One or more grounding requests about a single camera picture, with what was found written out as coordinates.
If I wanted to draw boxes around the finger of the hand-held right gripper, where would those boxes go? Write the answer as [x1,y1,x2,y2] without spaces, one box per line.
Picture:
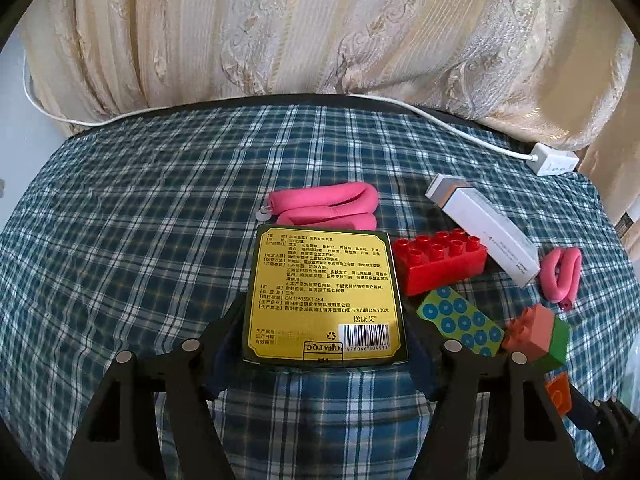
[567,385,640,471]

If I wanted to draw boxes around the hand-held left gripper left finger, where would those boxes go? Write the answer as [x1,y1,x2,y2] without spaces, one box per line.
[60,296,258,480]

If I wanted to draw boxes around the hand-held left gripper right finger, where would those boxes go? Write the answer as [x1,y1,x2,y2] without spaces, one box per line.
[407,310,583,480]

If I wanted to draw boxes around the orange building block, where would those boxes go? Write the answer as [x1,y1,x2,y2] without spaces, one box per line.
[544,372,573,418]

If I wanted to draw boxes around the green block with blue dots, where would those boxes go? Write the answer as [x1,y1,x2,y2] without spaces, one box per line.
[416,287,506,357]

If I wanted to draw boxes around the red building block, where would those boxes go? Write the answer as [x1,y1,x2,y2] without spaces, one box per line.
[391,228,488,297]

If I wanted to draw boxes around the salmon building block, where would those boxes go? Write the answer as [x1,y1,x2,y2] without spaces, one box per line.
[502,304,556,361]

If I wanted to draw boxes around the yellow box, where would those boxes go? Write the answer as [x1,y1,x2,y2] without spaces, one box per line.
[242,224,408,367]

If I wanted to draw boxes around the small pink foam hair roller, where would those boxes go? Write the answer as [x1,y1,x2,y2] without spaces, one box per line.
[539,246,583,313]

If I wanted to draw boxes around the long white carton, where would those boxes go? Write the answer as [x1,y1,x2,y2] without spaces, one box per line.
[425,173,541,289]

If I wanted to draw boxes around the blue plaid tablecloth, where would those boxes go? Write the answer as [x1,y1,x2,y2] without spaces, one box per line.
[0,105,640,480]

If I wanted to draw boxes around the large pink foam hair roller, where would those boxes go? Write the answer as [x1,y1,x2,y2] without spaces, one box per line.
[257,182,379,233]

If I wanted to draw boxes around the white power strip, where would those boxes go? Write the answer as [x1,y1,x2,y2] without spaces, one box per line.
[527,142,580,177]

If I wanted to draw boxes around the white power cable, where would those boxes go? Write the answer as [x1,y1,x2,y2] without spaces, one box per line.
[22,55,538,161]

